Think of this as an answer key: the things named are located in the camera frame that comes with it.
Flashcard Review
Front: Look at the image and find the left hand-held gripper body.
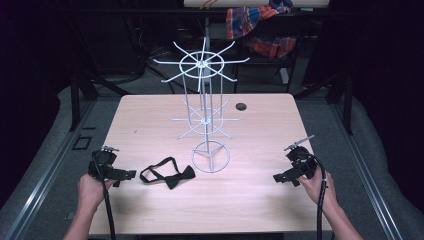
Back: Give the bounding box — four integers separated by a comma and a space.
88, 145, 120, 183

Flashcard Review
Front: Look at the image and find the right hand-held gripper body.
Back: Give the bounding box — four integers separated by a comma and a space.
283, 134, 318, 180

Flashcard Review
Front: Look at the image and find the black bow tie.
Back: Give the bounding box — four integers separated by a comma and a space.
139, 156, 197, 191

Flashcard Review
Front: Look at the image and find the white wire hook rack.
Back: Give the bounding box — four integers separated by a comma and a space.
152, 37, 251, 174

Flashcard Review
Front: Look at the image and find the person's right hand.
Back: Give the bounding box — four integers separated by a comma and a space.
297, 166, 338, 215

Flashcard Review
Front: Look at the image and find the person's left hand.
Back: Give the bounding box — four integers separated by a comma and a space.
77, 173, 116, 214

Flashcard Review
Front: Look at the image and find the black metal chair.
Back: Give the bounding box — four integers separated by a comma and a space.
232, 13, 311, 94

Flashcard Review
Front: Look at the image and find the plaid cloth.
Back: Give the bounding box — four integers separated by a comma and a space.
225, 0, 298, 60

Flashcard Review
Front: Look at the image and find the grey metal stand pole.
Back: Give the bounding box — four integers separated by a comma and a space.
204, 16, 213, 63

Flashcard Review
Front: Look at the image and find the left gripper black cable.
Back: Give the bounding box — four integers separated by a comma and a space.
91, 154, 117, 240

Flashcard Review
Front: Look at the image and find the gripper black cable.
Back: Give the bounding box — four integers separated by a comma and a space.
310, 153, 328, 240
91, 154, 117, 240

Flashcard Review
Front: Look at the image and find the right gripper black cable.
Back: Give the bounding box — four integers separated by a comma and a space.
310, 153, 328, 240

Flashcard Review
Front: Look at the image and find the grey metal floor rail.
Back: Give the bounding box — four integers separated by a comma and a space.
1, 99, 98, 240
328, 101, 404, 240

